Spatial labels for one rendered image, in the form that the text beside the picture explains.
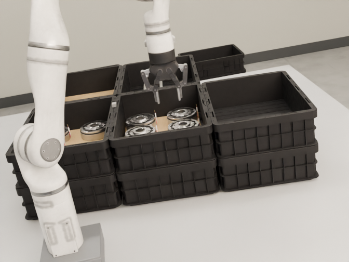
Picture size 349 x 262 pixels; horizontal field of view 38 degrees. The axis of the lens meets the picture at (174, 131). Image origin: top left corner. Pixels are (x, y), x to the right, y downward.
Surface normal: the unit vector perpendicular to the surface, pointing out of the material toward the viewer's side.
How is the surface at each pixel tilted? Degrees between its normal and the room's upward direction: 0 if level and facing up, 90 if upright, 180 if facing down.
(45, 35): 60
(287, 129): 90
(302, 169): 90
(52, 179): 18
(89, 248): 0
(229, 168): 90
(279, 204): 0
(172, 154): 90
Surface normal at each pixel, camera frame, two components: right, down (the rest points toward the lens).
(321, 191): -0.15, -0.91
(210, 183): 0.04, 0.39
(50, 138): 0.63, 0.13
